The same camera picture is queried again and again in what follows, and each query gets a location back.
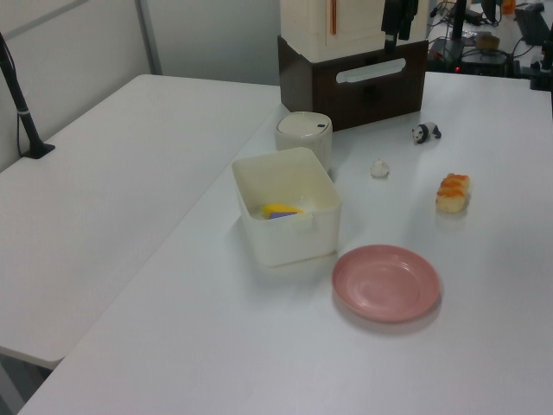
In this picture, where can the toy bread with orange topping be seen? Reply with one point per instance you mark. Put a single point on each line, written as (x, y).
(452, 192)

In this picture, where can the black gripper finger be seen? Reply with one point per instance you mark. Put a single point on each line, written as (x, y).
(389, 32)
(405, 29)

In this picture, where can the cream square plastic bin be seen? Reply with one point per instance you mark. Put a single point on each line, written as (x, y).
(287, 235)

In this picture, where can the black clamp mount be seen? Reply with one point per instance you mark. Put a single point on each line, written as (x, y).
(542, 71)

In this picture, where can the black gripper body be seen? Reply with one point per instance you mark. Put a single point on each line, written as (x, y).
(404, 8)

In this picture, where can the cream plastic storage cabinet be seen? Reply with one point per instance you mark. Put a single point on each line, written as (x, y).
(354, 21)

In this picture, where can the black stand with base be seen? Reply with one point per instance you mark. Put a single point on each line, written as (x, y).
(457, 26)

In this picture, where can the white crumpled shell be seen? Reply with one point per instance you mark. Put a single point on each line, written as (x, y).
(380, 168)

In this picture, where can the black pole with table clamp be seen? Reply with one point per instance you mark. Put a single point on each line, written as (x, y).
(26, 121)

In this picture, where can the panda toy figure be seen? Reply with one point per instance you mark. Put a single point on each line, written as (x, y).
(425, 132)

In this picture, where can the pink plate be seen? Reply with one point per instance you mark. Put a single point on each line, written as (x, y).
(384, 283)

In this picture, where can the yellow and purple toy block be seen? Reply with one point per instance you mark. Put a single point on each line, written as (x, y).
(281, 211)

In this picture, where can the small cardboard box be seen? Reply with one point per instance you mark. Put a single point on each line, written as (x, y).
(487, 42)

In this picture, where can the black device with red light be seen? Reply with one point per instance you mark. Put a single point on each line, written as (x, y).
(481, 64)

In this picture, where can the black keyboard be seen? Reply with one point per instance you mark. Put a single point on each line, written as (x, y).
(533, 23)

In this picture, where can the cream mini trash can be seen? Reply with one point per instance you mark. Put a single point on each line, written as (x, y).
(302, 129)

